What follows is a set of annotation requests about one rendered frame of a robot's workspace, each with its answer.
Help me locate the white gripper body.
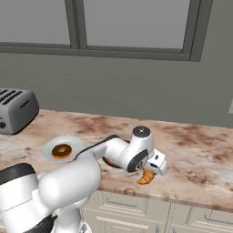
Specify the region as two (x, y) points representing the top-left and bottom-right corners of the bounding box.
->
(143, 157), (168, 177)

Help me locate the orange croissant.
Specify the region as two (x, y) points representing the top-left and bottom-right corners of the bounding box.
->
(136, 167), (156, 186)

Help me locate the cream drawer front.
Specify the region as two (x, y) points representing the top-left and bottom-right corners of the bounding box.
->
(167, 202), (233, 233)
(81, 208), (167, 233)
(96, 190), (171, 216)

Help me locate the dark red rimmed plate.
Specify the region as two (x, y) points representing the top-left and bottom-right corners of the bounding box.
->
(102, 156), (123, 169)

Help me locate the brown glazed donut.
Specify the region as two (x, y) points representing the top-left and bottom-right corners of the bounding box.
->
(51, 143), (74, 160)

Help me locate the white round plate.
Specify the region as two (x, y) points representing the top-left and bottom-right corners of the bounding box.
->
(41, 135), (86, 164)

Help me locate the grey framed window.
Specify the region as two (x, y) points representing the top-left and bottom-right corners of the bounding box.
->
(0, 0), (214, 63)

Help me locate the grey metal toaster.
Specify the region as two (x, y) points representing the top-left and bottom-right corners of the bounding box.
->
(0, 87), (41, 136)

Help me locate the grey drawer handle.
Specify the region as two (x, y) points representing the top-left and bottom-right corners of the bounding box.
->
(106, 198), (138, 209)
(203, 214), (233, 227)

